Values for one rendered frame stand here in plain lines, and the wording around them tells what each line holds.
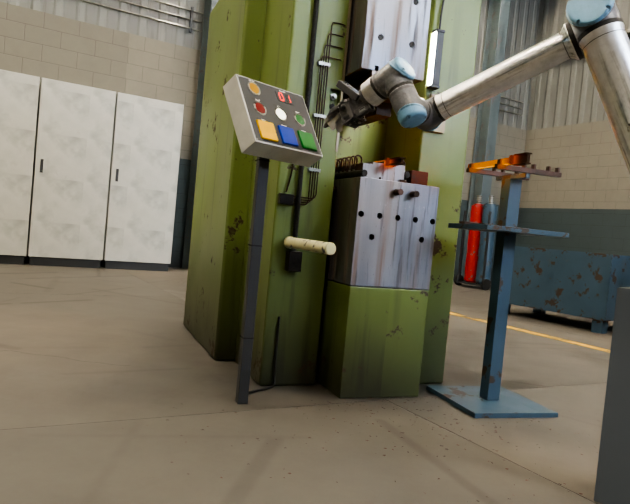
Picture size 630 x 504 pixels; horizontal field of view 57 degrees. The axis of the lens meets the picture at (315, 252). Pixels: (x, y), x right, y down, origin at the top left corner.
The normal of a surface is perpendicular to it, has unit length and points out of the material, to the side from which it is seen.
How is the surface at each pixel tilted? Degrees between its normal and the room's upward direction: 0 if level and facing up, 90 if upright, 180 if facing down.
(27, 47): 90
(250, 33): 90
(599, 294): 90
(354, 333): 90
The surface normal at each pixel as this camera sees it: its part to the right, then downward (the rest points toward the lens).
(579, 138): -0.87, -0.07
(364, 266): 0.37, 0.07
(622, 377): -0.64, -0.04
